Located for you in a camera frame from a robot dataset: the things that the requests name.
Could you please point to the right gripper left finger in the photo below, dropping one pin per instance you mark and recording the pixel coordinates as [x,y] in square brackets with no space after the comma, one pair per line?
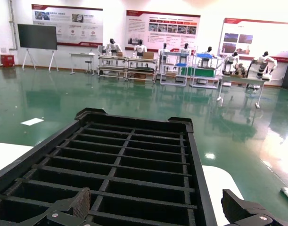
[75,207]

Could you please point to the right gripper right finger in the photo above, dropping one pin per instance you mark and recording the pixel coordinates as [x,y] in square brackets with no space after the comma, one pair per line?
[238,209]

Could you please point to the black slotted divider container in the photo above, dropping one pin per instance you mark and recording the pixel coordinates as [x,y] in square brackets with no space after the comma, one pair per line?
[134,164]

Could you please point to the small workbench cardboard box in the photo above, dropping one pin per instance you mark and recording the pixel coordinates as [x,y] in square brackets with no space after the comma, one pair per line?
[120,54]

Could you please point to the red floor box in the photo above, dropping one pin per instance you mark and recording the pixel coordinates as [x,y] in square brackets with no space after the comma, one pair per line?
[7,60]

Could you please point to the large workbench cardboard box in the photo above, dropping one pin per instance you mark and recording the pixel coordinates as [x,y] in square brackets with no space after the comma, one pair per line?
[148,55]

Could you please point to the white paper sheet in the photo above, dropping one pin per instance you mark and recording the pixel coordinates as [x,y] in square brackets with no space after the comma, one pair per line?
[31,121]

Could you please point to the white table with pole legs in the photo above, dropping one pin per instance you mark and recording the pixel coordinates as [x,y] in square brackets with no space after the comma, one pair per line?
[240,79]

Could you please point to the black stool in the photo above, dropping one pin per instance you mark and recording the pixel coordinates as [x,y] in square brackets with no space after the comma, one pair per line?
[88,62]

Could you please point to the white humanoid robot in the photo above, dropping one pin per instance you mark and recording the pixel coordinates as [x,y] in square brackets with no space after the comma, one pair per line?
[165,50]
[233,58]
[186,49]
[140,49]
[208,52]
[261,63]
[113,47]

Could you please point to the white desk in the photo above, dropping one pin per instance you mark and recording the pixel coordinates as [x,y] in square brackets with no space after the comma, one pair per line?
[82,54]

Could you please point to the white rack with blue tray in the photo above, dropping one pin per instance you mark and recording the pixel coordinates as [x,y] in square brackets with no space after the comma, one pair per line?
[205,55]

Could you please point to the white shelf rack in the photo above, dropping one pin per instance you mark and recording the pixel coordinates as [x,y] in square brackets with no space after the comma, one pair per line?
[175,53]

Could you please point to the black screen on stand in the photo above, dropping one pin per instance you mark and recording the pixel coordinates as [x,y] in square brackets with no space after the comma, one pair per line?
[37,36]

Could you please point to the white tube frame workbench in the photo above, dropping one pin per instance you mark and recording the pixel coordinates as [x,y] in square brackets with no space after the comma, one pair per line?
[139,59]
[112,68]

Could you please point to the wall poster with four photos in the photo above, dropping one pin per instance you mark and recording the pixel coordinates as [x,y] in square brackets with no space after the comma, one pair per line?
[264,30]

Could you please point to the wall poster with icon row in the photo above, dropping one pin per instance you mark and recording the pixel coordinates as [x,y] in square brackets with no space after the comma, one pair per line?
[68,23]

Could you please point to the wall poster with photo row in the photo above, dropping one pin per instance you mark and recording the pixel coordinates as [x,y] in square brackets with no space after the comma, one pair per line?
[139,26]

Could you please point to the white wall conduit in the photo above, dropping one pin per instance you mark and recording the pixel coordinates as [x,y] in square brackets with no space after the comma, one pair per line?
[13,23]

